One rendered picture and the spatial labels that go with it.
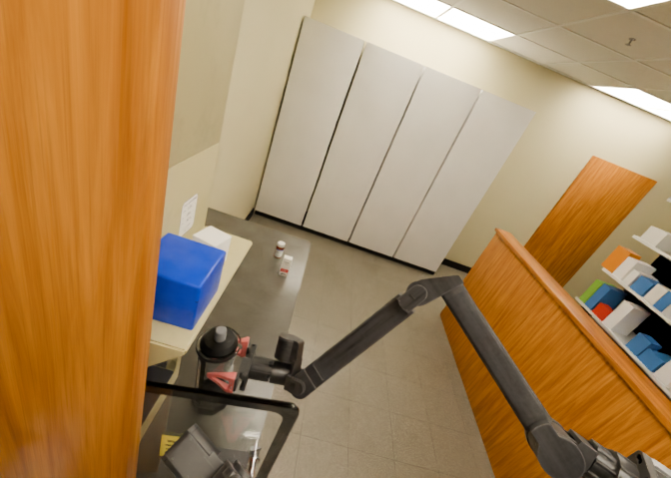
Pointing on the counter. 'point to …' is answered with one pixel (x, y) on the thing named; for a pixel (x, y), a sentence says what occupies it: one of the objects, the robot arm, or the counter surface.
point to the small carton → (214, 239)
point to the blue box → (186, 280)
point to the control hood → (176, 340)
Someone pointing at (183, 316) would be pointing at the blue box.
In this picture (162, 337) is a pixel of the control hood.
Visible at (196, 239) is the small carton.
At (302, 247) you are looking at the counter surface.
